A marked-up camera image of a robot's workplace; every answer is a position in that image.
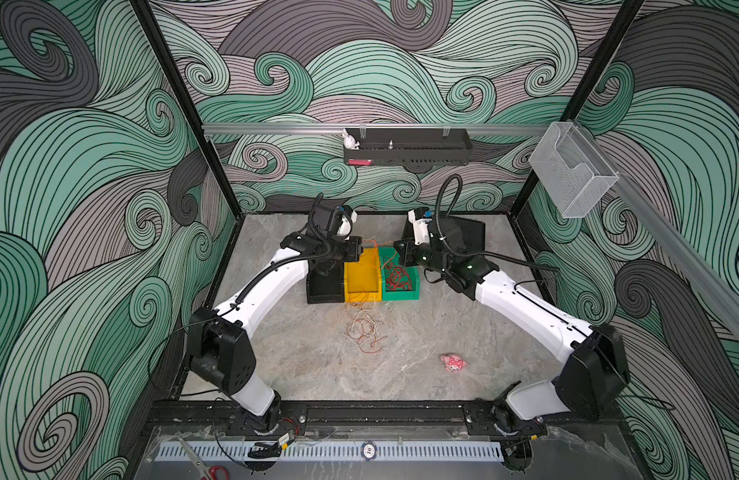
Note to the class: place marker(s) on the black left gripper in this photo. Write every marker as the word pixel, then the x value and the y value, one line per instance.
pixel 355 247

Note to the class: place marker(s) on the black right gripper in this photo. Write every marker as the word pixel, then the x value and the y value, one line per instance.
pixel 407 252

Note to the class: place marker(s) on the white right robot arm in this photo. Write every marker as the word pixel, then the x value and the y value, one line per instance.
pixel 594 368

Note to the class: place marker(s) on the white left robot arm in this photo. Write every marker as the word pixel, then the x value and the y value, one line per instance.
pixel 220 349

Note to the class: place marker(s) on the green plastic bin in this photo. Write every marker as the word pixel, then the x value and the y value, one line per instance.
pixel 399 283

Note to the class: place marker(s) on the yellow plastic bin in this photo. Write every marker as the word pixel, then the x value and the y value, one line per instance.
pixel 363 279

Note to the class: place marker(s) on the black plastic bin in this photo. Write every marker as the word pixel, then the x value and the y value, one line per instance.
pixel 326 287

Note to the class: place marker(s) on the black ribbed carrying case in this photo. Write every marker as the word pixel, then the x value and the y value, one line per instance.
pixel 462 234

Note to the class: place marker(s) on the small white figurine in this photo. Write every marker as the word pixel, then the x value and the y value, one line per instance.
pixel 349 141

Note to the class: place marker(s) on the pink crumpled object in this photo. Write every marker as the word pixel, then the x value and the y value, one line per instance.
pixel 453 363

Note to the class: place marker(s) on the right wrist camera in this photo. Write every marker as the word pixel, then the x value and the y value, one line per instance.
pixel 419 219

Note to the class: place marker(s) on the black wall shelf tray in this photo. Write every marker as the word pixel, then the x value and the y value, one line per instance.
pixel 412 148

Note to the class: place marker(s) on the aluminium wall rail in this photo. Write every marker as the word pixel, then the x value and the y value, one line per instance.
pixel 316 129

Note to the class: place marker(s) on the black corner frame post right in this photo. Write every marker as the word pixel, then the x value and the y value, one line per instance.
pixel 603 55

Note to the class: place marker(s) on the black corner frame post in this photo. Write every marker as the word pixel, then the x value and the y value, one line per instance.
pixel 158 42
pixel 603 55

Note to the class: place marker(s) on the clear acrylic wall holder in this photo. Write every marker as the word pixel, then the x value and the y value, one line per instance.
pixel 572 168

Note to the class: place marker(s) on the white slotted cable duct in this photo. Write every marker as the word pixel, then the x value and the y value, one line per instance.
pixel 426 451

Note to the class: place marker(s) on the red handled scissors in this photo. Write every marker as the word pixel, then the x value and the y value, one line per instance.
pixel 206 472

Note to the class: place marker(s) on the black corner frame post left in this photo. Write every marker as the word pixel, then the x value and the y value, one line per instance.
pixel 158 42

